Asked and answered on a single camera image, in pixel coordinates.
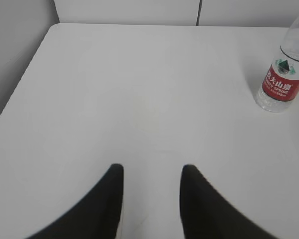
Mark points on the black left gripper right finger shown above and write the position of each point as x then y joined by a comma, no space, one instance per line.
205,214

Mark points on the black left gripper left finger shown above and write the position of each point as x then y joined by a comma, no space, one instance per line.
96,215

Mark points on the Nongfu Spring water bottle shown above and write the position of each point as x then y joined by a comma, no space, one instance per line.
281,83

